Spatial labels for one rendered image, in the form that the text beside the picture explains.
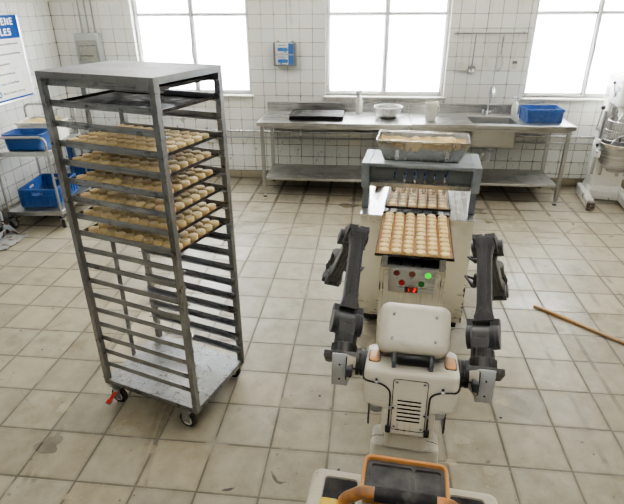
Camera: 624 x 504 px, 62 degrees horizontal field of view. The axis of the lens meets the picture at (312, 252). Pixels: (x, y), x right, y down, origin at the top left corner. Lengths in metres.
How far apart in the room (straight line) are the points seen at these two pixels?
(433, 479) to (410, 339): 0.38
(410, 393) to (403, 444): 0.24
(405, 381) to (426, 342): 0.13
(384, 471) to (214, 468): 1.40
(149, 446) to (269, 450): 0.63
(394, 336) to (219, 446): 1.58
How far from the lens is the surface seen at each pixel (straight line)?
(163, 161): 2.26
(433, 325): 1.57
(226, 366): 3.16
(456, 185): 3.36
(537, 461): 3.02
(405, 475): 1.57
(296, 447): 2.87
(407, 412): 1.63
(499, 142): 6.16
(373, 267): 3.53
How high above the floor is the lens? 2.08
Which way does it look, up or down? 26 degrees down
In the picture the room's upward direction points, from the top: straight up
